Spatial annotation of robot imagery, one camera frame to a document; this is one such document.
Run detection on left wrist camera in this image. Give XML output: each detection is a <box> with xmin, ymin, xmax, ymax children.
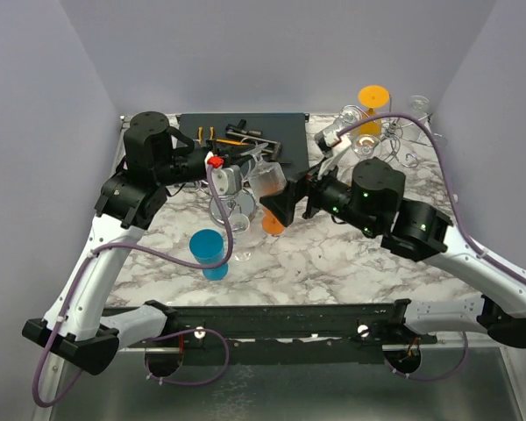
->
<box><xmin>204</xmin><ymin>152</ymin><xmax>242</xmax><ymax>196</ymax></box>

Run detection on orange handled pliers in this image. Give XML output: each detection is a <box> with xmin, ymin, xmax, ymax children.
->
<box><xmin>196</xmin><ymin>126</ymin><xmax>216</xmax><ymax>146</ymax></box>

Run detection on tall chrome glass rack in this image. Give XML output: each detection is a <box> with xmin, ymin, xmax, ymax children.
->
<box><xmin>341</xmin><ymin>106</ymin><xmax>432</xmax><ymax>168</ymax></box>

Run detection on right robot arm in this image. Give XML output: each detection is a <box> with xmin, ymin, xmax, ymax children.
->
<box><xmin>259</xmin><ymin>158</ymin><xmax>526</xmax><ymax>349</ymax></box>

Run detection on ribbed clear wine glass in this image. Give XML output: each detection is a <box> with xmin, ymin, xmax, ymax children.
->
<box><xmin>408</xmin><ymin>95</ymin><xmax>430</xmax><ymax>142</ymax></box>

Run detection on blue plastic goblet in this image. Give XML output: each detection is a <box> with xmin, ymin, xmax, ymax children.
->
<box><xmin>189</xmin><ymin>229</ymin><xmax>228</xmax><ymax>281</ymax></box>

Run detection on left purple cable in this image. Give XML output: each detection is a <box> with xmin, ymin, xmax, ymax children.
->
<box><xmin>32</xmin><ymin>164</ymin><xmax>236</xmax><ymax>408</ymax></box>

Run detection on orange plastic goblet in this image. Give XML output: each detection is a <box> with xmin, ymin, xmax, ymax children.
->
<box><xmin>261</xmin><ymin>207</ymin><xmax>285</xmax><ymax>236</ymax></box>

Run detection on purple cable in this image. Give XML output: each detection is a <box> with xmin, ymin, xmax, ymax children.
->
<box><xmin>337</xmin><ymin>111</ymin><xmax>526</xmax><ymax>382</ymax></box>
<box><xmin>32</xmin><ymin>164</ymin><xmax>236</xmax><ymax>408</ymax></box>

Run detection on black mounting base rail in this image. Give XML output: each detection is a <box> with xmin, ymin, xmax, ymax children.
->
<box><xmin>126</xmin><ymin>302</ymin><xmax>439</xmax><ymax>367</ymax></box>

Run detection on yellow plastic goblet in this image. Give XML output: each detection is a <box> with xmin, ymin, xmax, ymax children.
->
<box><xmin>358</xmin><ymin>85</ymin><xmax>390</xmax><ymax>137</ymax></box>

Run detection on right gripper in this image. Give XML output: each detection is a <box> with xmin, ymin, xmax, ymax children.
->
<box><xmin>259</xmin><ymin>153</ymin><xmax>379</xmax><ymax>237</ymax></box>

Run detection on clear stemmed glass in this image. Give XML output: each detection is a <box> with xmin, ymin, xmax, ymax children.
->
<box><xmin>229</xmin><ymin>213</ymin><xmax>253</xmax><ymax>262</ymax></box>

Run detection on dark grey tray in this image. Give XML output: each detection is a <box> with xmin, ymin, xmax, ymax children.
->
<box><xmin>177</xmin><ymin>112</ymin><xmax>309</xmax><ymax>178</ymax></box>

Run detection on dark metal T tool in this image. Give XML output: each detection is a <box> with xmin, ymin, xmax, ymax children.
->
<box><xmin>225</xmin><ymin>118</ymin><xmax>263</xmax><ymax>137</ymax></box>

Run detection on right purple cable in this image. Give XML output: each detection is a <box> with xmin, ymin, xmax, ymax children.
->
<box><xmin>337</xmin><ymin>111</ymin><xmax>526</xmax><ymax>382</ymax></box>

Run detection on small chrome ring rack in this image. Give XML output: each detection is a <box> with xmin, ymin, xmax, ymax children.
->
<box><xmin>184</xmin><ymin>180</ymin><xmax>257</xmax><ymax>227</ymax></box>

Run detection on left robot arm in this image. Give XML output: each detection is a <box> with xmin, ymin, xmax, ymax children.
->
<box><xmin>22</xmin><ymin>111</ymin><xmax>253</xmax><ymax>375</ymax></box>

